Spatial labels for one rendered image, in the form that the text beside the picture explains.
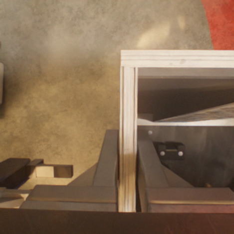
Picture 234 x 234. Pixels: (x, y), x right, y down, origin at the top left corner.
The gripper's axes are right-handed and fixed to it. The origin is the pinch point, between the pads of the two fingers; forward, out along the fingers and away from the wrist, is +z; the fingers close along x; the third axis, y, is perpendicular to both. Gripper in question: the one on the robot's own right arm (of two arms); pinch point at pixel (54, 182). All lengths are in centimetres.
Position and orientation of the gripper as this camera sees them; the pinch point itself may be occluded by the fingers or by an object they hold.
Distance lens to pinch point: 35.5
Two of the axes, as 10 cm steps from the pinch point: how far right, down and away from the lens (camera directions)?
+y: 0.0, 9.9, 1.1
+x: -0.3, 1.1, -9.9
